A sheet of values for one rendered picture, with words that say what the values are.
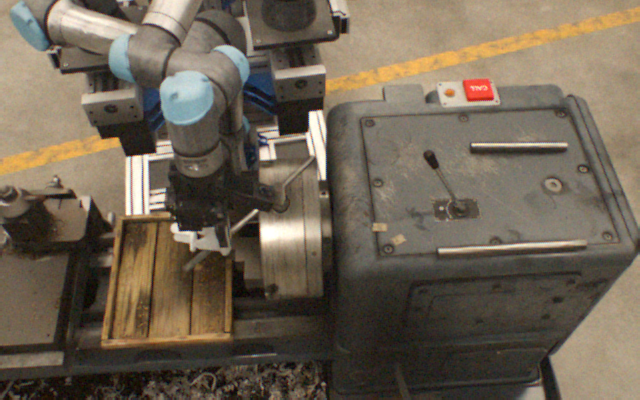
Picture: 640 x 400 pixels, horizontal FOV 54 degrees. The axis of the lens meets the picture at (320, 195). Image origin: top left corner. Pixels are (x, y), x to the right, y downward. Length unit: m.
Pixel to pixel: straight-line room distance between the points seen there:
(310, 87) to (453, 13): 2.09
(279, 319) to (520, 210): 0.63
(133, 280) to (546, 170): 1.00
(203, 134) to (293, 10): 0.81
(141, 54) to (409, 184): 0.58
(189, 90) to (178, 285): 0.78
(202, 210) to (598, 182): 0.80
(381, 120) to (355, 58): 1.99
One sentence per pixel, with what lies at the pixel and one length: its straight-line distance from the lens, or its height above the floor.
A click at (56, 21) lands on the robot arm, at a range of 1.56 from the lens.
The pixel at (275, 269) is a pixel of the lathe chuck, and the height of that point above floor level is 1.15.
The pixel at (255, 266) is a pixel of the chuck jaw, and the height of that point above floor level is 1.10.
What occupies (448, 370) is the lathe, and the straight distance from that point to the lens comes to 1.75.
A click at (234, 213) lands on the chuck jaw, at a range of 1.39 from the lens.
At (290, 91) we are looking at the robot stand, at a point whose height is 1.07.
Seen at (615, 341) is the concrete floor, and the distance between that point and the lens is 2.71.
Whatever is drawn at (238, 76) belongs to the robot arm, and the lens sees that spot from 1.03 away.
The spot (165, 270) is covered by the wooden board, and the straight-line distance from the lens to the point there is 1.64.
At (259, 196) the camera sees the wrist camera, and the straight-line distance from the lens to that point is 1.05.
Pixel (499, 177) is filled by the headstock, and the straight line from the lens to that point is 1.34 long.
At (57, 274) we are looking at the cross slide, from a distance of 1.61.
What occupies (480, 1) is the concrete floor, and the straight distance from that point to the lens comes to 3.83.
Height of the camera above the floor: 2.29
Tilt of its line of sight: 55 degrees down
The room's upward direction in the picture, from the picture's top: straight up
